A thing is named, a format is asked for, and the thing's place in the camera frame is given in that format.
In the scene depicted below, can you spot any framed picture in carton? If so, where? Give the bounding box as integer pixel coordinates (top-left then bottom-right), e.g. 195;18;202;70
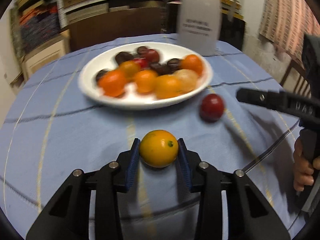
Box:
22;30;70;81

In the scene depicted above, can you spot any yellow orange top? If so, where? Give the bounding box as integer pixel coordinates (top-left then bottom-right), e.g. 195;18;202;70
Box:
118;60;140;80

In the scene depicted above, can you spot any striped pink curtain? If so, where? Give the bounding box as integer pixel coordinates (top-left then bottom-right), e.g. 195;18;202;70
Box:
259;0;319;61

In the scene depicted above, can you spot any blue patterned box stack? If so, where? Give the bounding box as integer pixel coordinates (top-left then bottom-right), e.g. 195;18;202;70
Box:
19;3;61;54

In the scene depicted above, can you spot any person right hand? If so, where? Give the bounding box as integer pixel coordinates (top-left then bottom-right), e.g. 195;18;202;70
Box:
293;137;320;192

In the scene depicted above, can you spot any blue checked tablecloth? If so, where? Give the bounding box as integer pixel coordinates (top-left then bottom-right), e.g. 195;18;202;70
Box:
1;34;305;237

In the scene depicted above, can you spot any small dark chestnut fruit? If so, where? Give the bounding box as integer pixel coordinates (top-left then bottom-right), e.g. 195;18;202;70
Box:
95;69;108;82

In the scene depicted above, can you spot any grey thermos jug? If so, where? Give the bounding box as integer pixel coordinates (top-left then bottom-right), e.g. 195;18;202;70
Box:
177;0;236;56

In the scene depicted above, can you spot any dark wooden board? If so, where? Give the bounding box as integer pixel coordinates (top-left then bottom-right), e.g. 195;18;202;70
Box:
68;7;166;51

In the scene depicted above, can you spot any brown wooden chair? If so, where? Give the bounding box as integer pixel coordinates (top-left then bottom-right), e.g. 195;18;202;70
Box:
280;60;311;98

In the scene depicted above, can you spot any small red cherry tomato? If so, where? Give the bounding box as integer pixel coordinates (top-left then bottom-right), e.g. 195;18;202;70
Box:
133;58;149;70

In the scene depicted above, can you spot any orange tangerine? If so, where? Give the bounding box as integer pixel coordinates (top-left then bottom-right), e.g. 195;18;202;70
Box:
97;69;127;98
154;75;184;99
133;69;158;94
180;54;204;76

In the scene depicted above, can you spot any dark mangosteen top pile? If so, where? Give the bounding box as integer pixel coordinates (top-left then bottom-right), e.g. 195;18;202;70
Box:
150;62;171;75

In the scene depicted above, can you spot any large yellow orange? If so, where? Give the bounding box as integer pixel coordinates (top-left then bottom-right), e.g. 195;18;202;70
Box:
139;130;178;168

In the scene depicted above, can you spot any dark red plum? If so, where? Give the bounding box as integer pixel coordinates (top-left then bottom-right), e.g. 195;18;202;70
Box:
200;94;225;122
142;49;160;63

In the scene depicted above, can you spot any white oval plate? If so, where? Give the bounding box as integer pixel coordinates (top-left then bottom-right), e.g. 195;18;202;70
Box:
78;42;213;110

